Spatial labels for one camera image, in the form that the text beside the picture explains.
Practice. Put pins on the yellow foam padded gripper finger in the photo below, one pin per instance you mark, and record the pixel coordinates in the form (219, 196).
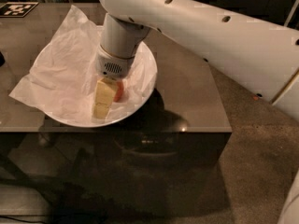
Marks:
(104, 94)

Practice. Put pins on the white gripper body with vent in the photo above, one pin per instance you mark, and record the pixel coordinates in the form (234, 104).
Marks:
(112, 65)

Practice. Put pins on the red orange apple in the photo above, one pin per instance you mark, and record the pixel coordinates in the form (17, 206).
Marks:
(119, 91)

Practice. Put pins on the white paper sheet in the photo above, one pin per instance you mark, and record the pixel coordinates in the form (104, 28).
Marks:
(62, 75)

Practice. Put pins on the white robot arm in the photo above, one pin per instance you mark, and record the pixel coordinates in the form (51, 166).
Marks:
(261, 56)

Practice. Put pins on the white round bowl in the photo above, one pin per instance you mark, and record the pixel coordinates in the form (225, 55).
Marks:
(146, 78)

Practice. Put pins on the dark glass top table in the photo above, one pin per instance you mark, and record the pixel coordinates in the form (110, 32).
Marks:
(156, 154)

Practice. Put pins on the small dark object at left edge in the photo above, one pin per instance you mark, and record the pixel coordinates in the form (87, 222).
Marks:
(2, 59)

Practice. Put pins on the black white fiducial marker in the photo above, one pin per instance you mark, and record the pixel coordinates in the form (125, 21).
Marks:
(16, 9)

